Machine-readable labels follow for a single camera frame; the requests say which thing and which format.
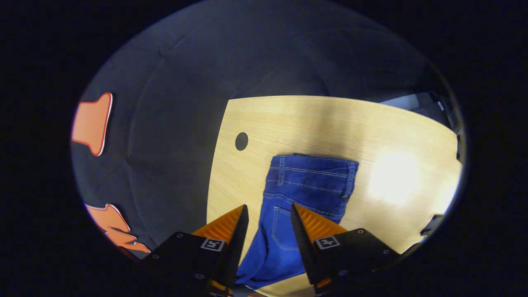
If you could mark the blue denim jeans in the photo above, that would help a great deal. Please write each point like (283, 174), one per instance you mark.
(309, 185)

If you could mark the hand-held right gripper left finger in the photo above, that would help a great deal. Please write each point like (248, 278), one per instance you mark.
(237, 247)

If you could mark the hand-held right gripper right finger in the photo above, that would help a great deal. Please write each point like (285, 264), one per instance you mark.
(303, 247)

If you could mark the black box-shaped object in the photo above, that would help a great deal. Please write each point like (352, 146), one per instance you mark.
(432, 223)

